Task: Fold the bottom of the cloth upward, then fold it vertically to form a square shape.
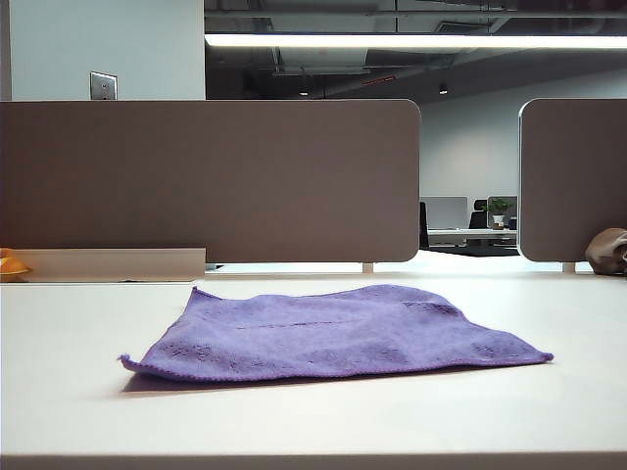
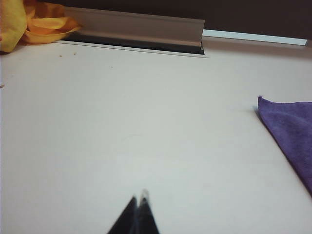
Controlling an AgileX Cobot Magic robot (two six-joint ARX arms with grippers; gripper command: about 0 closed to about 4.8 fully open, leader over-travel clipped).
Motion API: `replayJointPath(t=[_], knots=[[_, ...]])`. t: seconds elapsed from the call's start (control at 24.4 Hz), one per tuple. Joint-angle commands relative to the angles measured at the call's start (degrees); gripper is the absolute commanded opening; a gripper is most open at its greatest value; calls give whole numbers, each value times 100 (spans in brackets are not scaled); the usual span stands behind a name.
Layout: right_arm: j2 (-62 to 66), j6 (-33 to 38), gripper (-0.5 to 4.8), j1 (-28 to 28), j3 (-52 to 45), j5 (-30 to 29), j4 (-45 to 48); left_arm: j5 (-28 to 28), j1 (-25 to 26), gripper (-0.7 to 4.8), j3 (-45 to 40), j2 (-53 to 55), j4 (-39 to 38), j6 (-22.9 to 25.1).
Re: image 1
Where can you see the purple microfiber cloth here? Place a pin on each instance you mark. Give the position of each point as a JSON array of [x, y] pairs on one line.
[[318, 338]]

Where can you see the white divider foot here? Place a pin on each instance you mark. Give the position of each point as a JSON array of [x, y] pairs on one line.
[[367, 267], [568, 267]]

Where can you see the brown desk divider panel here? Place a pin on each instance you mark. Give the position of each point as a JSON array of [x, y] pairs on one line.
[[573, 181], [220, 181]]

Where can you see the black office chair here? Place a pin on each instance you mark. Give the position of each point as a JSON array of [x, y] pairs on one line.
[[477, 218], [423, 222]]

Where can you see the white background desk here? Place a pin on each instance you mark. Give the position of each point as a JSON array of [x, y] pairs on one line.
[[465, 234]]

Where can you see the red ceiling sign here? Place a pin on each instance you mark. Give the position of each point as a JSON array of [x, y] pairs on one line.
[[379, 79]]

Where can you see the green potted plant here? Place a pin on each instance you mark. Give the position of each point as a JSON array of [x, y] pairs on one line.
[[498, 208]]

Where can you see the dark blue cup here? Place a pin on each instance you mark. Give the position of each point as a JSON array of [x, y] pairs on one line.
[[513, 223]]

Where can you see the long ceiling light strip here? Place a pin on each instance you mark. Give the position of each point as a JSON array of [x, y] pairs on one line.
[[392, 41]]

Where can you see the crumpled brown bag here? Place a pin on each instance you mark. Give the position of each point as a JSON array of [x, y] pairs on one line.
[[605, 249]]

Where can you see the orange object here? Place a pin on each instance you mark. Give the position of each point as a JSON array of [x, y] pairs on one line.
[[12, 264]]

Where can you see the silver ventilation duct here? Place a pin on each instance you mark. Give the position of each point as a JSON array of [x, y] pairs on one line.
[[323, 61]]

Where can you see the metal wall switch plate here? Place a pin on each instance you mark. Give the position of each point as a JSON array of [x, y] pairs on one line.
[[103, 85]]

